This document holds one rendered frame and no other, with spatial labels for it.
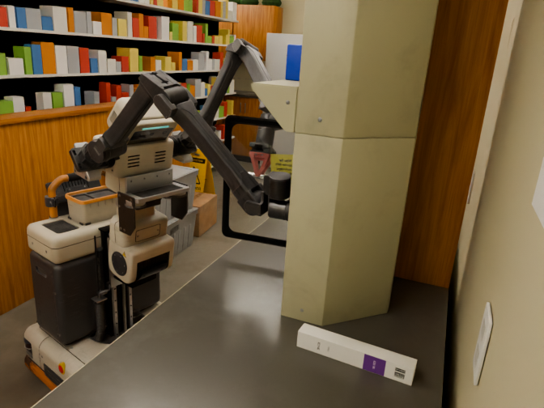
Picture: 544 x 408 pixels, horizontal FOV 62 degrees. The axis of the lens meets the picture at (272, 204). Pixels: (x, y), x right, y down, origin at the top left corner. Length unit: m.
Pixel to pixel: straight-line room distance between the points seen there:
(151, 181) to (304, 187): 0.92
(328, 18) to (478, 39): 0.47
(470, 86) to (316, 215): 0.55
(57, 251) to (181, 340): 1.06
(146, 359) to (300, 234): 0.44
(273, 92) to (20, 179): 2.21
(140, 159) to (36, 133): 1.34
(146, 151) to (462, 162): 1.13
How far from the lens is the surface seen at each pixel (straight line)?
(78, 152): 1.74
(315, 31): 1.01
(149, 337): 1.13
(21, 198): 3.07
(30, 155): 3.06
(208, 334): 1.13
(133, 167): 1.82
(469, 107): 1.35
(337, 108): 1.00
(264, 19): 6.73
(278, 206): 1.21
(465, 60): 1.34
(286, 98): 1.03
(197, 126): 1.29
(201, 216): 4.02
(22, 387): 2.61
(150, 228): 1.94
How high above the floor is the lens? 1.58
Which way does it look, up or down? 19 degrees down
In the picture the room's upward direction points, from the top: 4 degrees clockwise
